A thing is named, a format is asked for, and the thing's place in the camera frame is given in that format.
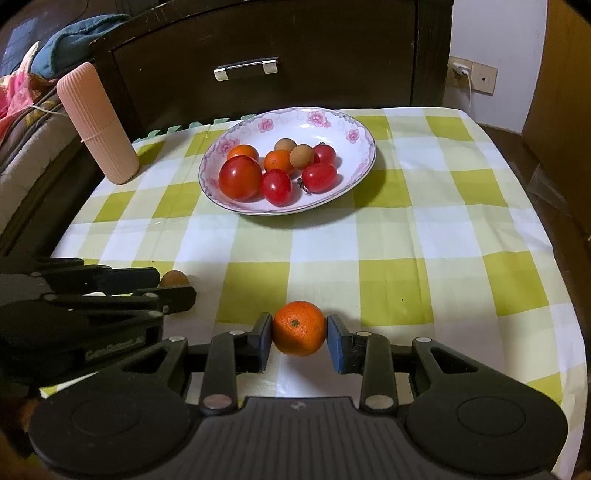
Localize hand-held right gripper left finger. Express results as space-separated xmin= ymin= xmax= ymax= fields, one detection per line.
xmin=122 ymin=312 xmax=274 ymax=413

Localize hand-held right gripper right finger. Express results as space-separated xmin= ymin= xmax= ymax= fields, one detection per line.
xmin=326 ymin=315 xmax=522 ymax=413

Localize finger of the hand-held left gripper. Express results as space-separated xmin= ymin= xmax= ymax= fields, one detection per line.
xmin=41 ymin=286 xmax=197 ymax=318
xmin=0 ymin=257 xmax=161 ymax=295

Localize small orange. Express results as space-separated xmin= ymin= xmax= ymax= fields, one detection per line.
xmin=228 ymin=144 xmax=260 ymax=163
xmin=264 ymin=149 xmax=296 ymax=176
xmin=272 ymin=301 xmax=328 ymax=357

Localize large red tomato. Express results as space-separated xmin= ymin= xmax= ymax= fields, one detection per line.
xmin=218 ymin=155 xmax=263 ymax=202

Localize red cherry tomato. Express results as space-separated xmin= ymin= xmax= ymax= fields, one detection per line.
xmin=299 ymin=163 xmax=338 ymax=195
xmin=261 ymin=169 xmax=293 ymax=206

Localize white floral ceramic bowl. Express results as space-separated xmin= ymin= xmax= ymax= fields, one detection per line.
xmin=198 ymin=107 xmax=376 ymax=215

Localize green checked tablecloth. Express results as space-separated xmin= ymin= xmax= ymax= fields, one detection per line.
xmin=39 ymin=107 xmax=579 ymax=416

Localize bed with brown blanket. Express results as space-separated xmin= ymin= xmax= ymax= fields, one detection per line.
xmin=0 ymin=74 xmax=100 ymax=241

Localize pink ribbed cylindrical case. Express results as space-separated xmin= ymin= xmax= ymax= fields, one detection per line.
xmin=57 ymin=63 xmax=140 ymax=185

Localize green foam mat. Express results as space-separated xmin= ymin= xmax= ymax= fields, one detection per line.
xmin=139 ymin=113 xmax=259 ymax=141

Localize pink printed cloth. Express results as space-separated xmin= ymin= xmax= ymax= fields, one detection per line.
xmin=0 ymin=41 xmax=42 ymax=121

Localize blue cloth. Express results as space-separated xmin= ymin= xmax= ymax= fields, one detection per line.
xmin=21 ymin=18 xmax=134 ymax=79

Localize dark wooden cabinet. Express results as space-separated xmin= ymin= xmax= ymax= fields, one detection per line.
xmin=88 ymin=0 xmax=453 ymax=139

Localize wooden wardrobe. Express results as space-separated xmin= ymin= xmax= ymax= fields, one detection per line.
xmin=522 ymin=0 xmax=591 ymax=259

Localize thin white cable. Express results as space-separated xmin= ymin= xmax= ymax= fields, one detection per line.
xmin=25 ymin=104 xmax=84 ymax=144

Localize metal drawer handle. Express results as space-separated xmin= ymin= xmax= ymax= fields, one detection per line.
xmin=213 ymin=56 xmax=279 ymax=82

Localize white plug with cable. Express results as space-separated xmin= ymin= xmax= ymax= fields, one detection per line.
xmin=453 ymin=62 xmax=474 ymax=112

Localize beige wall socket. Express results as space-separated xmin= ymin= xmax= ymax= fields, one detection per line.
xmin=449 ymin=56 xmax=498 ymax=96

